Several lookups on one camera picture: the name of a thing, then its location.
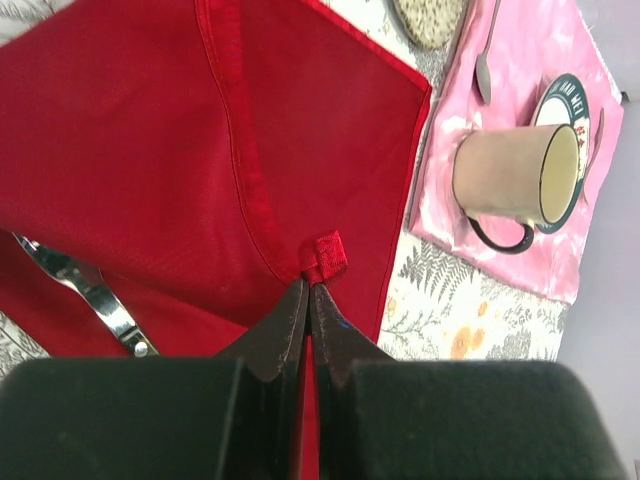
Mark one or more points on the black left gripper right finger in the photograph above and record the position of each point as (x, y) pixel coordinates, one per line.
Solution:
(380, 418)

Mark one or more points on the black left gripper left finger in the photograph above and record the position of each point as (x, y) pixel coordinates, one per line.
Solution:
(236, 415)

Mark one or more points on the silver fork black handle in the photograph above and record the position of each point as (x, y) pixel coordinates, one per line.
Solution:
(87, 281)

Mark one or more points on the red cloth napkin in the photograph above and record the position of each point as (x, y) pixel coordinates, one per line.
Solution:
(204, 156)

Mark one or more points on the cream enamel mug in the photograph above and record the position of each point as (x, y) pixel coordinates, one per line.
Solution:
(526, 174)

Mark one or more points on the silver spoon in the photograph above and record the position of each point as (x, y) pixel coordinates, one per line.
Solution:
(482, 70)

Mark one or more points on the pink placemat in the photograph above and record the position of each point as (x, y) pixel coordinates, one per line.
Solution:
(545, 69)

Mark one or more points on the speckled round coaster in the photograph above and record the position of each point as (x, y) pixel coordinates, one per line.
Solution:
(429, 24)

